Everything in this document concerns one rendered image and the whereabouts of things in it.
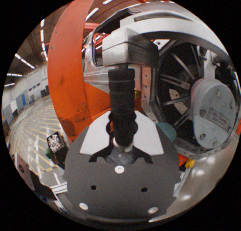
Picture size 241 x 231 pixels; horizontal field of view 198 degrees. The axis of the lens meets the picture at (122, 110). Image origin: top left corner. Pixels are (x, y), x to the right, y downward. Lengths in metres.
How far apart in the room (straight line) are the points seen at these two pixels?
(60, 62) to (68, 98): 0.15
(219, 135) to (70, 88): 0.46
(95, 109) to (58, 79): 0.25
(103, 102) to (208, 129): 0.45
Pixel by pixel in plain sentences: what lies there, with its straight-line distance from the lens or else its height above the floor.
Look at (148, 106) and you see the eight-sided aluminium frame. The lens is 0.34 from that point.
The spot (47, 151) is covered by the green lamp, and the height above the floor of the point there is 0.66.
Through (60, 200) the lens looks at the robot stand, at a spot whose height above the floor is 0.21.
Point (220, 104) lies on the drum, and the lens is 0.16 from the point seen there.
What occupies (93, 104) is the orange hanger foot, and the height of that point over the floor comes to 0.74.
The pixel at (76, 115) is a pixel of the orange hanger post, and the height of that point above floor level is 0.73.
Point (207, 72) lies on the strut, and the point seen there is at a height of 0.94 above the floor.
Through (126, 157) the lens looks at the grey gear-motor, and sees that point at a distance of 0.55.
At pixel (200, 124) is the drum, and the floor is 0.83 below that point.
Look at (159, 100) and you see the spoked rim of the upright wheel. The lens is 0.41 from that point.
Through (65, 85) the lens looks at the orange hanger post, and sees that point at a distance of 0.34.
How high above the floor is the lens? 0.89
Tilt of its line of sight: 29 degrees down
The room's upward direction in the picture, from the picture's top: 2 degrees counter-clockwise
